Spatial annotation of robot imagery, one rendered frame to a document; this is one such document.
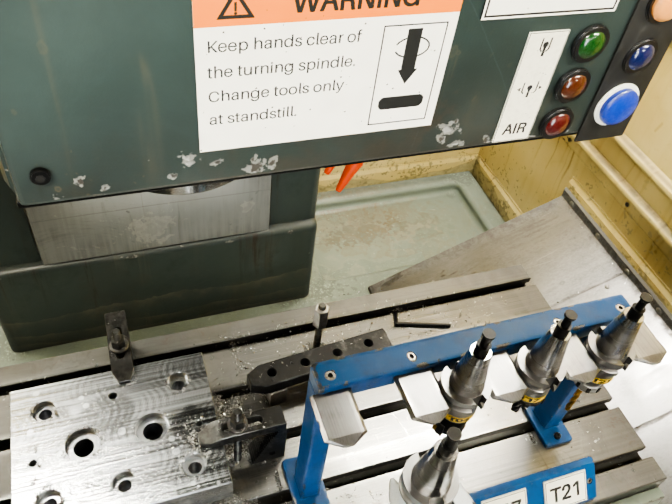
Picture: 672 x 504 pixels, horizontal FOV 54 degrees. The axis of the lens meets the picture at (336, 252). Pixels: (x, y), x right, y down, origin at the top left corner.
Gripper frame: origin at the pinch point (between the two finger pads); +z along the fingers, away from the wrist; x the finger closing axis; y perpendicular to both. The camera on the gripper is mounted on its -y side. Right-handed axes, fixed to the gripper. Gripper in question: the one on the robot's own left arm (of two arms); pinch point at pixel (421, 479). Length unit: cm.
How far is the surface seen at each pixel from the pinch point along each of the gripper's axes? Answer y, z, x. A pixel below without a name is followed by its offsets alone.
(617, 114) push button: -44.8, 6.5, 8.1
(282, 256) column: 42, 72, 6
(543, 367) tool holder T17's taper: -4.6, 7.5, 19.1
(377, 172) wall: 54, 108, 46
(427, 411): -1.8, 6.9, 3.4
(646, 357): -2.1, 6.5, 35.8
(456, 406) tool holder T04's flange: -1.0, 6.9, 7.6
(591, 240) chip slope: 35, 55, 78
